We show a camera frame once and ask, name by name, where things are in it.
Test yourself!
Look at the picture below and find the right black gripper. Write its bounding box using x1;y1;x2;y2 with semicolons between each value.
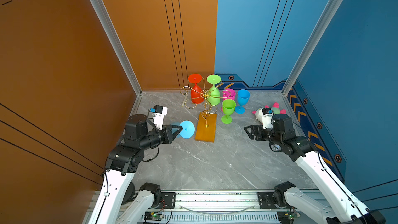
243;124;283;146

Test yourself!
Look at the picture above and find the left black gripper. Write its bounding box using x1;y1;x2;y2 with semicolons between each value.
139;125;182;152

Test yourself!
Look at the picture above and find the light blue wine glass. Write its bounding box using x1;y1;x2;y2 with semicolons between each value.
171;120;195;139

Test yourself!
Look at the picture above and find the green wine glass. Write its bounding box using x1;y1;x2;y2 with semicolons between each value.
207;74;221;106
221;99;236;124

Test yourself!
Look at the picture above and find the pink wine glass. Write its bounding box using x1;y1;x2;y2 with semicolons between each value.
222;88;236;114

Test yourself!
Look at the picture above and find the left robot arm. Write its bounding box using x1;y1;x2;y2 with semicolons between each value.
89;114;184;224

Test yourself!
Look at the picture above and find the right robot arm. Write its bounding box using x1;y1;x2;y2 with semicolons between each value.
244;114;386;224

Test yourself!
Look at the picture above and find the wooden rack base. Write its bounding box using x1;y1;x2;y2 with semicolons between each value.
195;112;217;143

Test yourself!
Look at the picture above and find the red wine glass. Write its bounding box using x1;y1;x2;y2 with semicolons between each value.
188;74;204;104

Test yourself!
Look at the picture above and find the white pink plush toy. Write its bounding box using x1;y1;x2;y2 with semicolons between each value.
252;102;287;123

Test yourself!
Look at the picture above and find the left circuit board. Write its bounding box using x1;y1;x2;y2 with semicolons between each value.
143;212;164;223

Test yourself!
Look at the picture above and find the circuit board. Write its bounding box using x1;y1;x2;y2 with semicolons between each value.
277;212;301;224
143;212;164;223

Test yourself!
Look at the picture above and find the right circuit board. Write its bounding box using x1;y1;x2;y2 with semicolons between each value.
277;212;301;224

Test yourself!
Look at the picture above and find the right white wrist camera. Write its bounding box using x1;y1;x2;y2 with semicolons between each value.
260;106;273;129

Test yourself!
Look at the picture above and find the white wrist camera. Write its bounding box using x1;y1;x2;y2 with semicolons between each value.
260;106;273;129
149;105;168;130

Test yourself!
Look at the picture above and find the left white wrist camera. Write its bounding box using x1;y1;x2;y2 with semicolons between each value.
149;105;168;130

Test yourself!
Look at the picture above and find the gold wire glass rack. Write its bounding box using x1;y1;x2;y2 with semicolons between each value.
179;76;224;114

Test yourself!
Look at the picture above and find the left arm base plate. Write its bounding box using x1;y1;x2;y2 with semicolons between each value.
150;191;176;209

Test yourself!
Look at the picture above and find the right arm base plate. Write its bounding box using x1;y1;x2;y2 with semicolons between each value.
257;191;294;209

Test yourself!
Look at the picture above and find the aluminium front rail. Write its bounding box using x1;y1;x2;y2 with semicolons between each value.
82;189;352;224

